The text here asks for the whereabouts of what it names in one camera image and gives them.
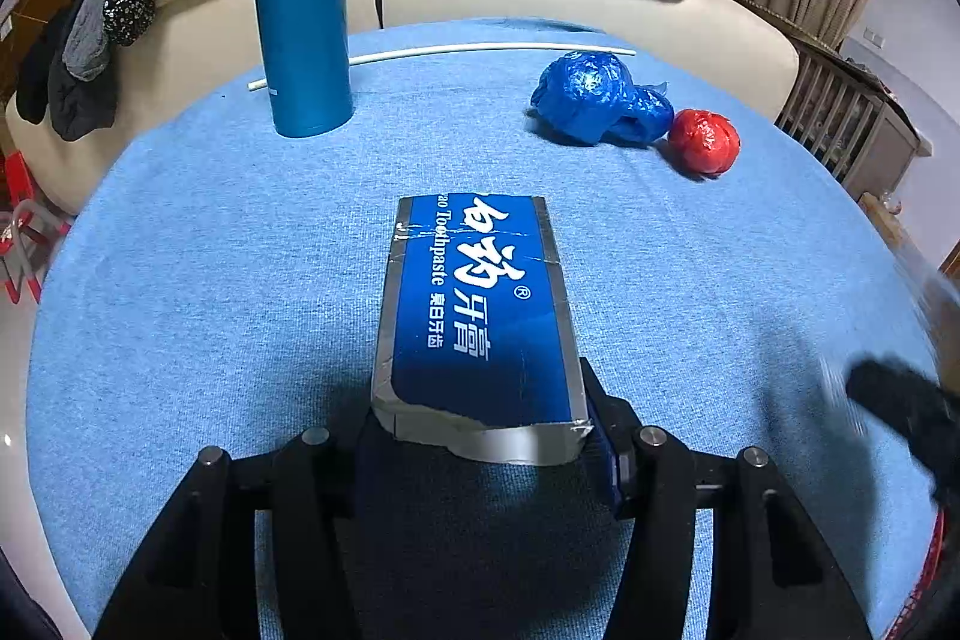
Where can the cardboard box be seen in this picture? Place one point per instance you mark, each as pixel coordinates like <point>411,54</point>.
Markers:
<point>911,242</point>

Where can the red plastic basket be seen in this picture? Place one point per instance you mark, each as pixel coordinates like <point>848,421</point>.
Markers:
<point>937,557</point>

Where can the blue tablecloth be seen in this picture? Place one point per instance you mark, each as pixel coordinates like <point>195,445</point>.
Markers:
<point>225,280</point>

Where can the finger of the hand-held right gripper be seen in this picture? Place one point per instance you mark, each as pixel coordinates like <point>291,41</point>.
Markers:
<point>911,411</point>

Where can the blue toothpaste box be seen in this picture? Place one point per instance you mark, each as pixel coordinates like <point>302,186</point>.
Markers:
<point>480,325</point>

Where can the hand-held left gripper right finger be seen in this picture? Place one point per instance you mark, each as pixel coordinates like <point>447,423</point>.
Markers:
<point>607,467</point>

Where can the crumpled red plastic bag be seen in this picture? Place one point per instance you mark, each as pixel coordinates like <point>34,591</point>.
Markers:
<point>703,141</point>

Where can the thin white rod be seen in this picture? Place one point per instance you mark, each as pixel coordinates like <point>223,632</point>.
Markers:
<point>487,49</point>

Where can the black garment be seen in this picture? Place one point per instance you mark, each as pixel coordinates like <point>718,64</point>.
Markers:
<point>79,108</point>

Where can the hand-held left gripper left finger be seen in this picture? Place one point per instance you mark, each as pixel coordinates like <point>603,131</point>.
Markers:
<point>300,505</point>

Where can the grey knit garment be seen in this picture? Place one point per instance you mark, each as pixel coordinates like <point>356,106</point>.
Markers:
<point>90,44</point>

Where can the crumpled blue plastic bag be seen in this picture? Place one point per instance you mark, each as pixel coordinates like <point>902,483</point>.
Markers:
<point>589,96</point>

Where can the red folding stool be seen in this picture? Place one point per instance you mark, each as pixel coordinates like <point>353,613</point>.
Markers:
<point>22,242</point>

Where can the wooden crib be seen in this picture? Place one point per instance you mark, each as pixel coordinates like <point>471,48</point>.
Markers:
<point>847,115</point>

